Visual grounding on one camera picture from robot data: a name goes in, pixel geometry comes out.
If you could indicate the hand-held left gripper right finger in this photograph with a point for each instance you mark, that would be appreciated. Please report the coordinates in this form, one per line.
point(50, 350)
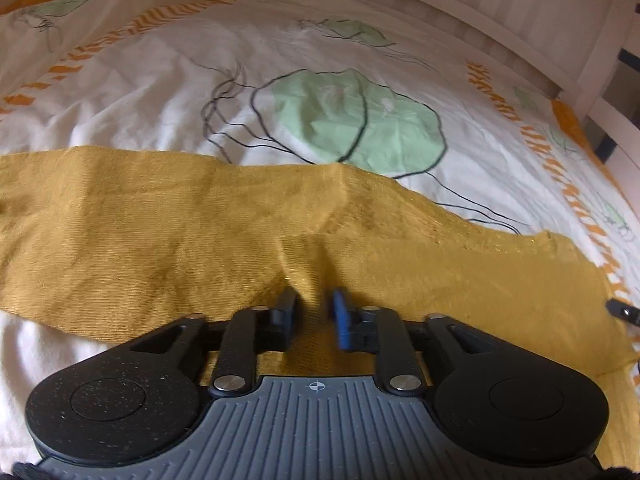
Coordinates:
point(341, 320)

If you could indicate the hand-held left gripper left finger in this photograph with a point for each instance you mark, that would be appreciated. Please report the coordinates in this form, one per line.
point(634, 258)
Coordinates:
point(286, 312)

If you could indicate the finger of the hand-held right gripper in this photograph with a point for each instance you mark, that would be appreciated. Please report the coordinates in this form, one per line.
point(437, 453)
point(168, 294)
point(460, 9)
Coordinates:
point(622, 310)

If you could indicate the mustard yellow knit garment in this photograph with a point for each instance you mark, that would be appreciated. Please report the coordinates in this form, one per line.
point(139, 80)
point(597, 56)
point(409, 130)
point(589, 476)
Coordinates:
point(150, 235)

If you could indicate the white printed bed sheet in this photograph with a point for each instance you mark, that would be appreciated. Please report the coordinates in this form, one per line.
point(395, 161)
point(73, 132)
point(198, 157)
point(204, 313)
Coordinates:
point(150, 85)

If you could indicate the white wooden bed frame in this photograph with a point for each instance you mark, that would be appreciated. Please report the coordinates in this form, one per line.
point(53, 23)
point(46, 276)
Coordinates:
point(550, 20)

